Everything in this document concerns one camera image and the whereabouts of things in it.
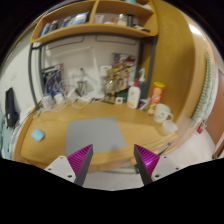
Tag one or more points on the grey mouse pad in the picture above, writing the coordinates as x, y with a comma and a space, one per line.
103, 133

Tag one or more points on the red yellow chips can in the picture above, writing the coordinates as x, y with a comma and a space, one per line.
157, 92

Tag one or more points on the white plastic cup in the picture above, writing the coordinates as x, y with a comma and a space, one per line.
169, 127

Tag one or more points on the wooden desk side panel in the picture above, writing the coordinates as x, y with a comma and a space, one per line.
179, 62

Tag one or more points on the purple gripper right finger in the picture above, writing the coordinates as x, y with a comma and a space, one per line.
152, 167

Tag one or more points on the white mug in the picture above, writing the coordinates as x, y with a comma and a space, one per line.
162, 113

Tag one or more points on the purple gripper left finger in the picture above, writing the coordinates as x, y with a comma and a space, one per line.
74, 167

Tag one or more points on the white lotion bottle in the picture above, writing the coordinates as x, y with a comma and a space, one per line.
134, 93

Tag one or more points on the black bag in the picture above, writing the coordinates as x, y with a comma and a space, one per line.
11, 115

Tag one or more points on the colourful snack packages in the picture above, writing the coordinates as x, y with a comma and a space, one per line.
118, 76

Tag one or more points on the wooden wall shelf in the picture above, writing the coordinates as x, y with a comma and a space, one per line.
98, 16

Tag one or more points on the blue packaged box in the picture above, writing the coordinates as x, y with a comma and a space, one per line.
52, 79

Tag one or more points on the light blue computer mouse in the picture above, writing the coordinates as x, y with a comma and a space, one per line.
37, 134

